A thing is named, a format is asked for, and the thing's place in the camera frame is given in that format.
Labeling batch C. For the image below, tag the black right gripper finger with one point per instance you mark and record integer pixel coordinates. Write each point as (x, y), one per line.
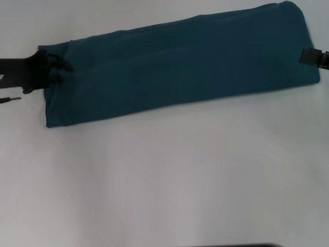
(309, 55)

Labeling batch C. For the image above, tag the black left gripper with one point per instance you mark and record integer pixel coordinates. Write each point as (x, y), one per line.
(25, 72)

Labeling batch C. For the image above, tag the teal t-shirt with pink lettering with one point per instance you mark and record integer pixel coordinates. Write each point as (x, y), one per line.
(180, 64)

